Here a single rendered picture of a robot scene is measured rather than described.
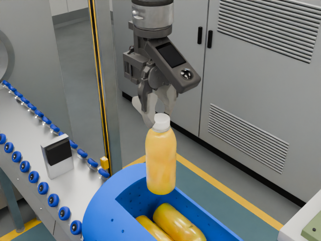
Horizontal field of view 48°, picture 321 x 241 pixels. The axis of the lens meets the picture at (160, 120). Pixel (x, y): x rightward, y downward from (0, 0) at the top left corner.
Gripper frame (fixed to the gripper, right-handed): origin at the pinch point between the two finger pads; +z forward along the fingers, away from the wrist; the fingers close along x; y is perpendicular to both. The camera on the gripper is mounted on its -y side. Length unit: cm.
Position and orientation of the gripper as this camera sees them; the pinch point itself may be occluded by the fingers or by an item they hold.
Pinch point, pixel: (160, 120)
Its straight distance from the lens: 76.2
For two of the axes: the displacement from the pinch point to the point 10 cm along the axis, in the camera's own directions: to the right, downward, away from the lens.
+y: -6.6, -4.2, 6.2
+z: 0.0, 8.3, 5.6
